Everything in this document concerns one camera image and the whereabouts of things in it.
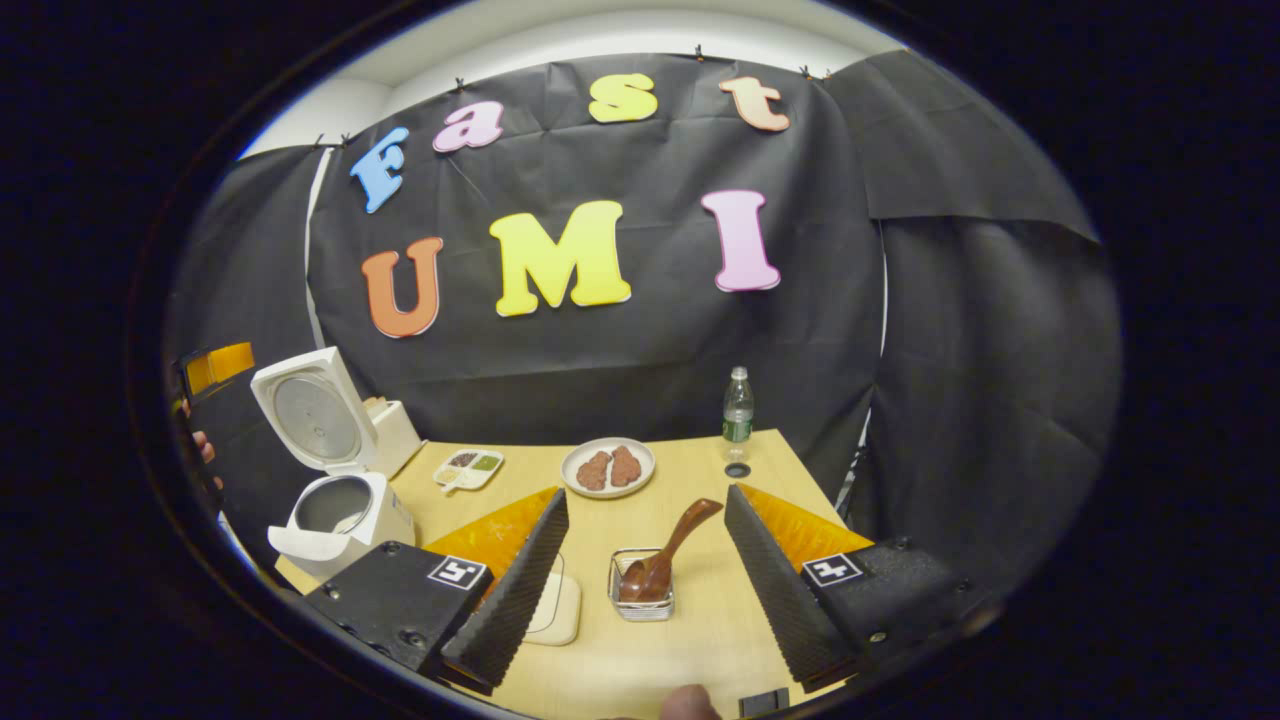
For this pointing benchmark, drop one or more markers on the brown wooden spoon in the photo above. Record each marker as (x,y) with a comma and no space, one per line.
(670,545)

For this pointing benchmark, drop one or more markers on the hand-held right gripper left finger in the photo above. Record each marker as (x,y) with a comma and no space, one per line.
(510,600)

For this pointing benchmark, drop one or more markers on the white rice cooker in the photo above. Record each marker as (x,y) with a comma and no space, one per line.
(345,515)

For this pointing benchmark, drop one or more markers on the white toaster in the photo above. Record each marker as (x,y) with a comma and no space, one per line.
(400,435)

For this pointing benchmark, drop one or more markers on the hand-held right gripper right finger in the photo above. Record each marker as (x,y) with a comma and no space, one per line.
(775,590)

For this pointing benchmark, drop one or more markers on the clear plastic water bottle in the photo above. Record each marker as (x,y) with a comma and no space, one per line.
(738,415)

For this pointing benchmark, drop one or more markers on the white round plate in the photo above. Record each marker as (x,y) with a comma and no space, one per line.
(608,442)

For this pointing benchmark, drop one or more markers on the brown meat piece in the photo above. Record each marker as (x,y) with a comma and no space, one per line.
(593,471)
(626,466)

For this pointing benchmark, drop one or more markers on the white divided seasoning dish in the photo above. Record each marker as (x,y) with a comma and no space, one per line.
(470,468)

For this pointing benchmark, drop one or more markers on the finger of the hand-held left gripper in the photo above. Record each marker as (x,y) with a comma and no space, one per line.
(225,365)

